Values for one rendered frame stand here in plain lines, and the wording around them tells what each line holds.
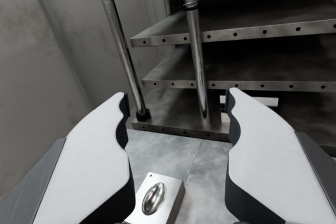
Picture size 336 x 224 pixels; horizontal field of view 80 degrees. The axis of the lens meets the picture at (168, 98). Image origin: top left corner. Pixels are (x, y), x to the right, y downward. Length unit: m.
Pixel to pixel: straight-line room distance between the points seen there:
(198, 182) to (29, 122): 1.66
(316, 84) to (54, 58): 2.05
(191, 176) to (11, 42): 1.73
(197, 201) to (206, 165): 0.17
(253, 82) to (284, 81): 0.12
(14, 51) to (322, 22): 2.02
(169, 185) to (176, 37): 0.66
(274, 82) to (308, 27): 0.25
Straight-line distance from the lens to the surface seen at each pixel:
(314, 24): 0.96
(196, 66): 0.99
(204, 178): 0.90
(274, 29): 0.95
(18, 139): 2.16
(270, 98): 1.07
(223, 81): 1.05
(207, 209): 0.83
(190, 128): 1.16
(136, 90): 1.21
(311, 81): 1.05
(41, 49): 2.19
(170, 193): 0.80
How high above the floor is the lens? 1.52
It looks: 29 degrees down
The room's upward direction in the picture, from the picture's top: 13 degrees counter-clockwise
